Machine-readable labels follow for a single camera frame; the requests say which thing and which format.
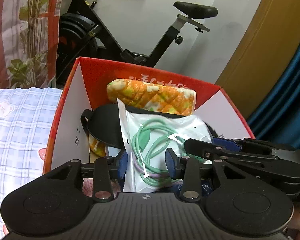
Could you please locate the green leafy plant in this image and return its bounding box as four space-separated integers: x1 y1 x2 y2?
9 0 55 89

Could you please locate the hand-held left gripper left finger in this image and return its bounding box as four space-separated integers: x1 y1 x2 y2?
45 152 129 201

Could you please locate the pink red patterned cloth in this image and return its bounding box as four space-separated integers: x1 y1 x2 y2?
0 0 67 89

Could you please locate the orange floral quilted cloth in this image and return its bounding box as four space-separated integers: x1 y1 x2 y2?
89 78 197 159

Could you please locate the blue curtain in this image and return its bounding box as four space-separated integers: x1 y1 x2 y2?
247 22 300 150

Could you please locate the pink fluffy cloth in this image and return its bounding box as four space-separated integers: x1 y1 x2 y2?
82 179 96 197

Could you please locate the black exercise bike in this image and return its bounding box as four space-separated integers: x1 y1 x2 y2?
55 0 218 85

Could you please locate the clear bag with green cable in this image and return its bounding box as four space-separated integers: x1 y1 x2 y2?
116 97 213 193

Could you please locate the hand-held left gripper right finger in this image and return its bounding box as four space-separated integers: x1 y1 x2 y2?
165 148 240 202

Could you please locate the plaid bed sheet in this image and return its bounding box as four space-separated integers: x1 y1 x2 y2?
0 87 64 240

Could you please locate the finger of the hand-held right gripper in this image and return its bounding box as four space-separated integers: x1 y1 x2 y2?
212 137 297 153
184 139 300 180

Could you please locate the wooden door frame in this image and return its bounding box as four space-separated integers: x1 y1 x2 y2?
215 0 300 120

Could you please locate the red cardboard box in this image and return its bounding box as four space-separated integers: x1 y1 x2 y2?
42 57 256 178

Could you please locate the black pouch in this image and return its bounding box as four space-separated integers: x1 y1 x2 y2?
80 104 217 148

